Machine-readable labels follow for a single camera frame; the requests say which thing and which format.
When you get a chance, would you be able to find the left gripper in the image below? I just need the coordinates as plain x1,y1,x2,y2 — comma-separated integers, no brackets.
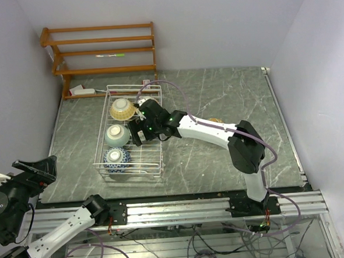
0,153,61,238

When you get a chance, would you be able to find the yellow sun pattern bowl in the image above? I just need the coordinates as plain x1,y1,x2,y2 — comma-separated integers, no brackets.
110,98,136,121

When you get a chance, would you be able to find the pale green celadon bowl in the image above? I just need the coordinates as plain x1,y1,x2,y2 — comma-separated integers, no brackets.
104,124,131,147

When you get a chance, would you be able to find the white wire dish rack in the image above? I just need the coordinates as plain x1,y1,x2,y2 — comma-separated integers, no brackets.
93,85,163,179

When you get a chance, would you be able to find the red blue zigzag bowl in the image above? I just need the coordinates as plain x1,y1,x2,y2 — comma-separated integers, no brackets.
103,147,131,173

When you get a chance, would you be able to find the orange blue floral bowl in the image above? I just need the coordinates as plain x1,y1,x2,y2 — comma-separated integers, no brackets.
208,118,223,124

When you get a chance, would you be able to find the yellow star floral bowl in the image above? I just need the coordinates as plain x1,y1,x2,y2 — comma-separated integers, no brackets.
136,96,160,108

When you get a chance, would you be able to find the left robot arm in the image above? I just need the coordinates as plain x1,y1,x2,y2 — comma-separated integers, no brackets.
0,155,110,258

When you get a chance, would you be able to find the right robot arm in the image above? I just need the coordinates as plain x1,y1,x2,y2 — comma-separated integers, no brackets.
127,99,269,215

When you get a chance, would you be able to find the small red white box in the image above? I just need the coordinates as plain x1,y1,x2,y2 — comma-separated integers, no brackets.
142,79,150,85

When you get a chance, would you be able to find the white red spatula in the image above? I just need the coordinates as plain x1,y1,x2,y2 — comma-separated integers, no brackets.
69,85,107,96

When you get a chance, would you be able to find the green white pen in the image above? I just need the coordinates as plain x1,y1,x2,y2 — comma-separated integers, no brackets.
95,53,125,58

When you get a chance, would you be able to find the aluminium rail frame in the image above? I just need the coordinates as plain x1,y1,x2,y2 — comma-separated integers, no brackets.
18,183,344,258

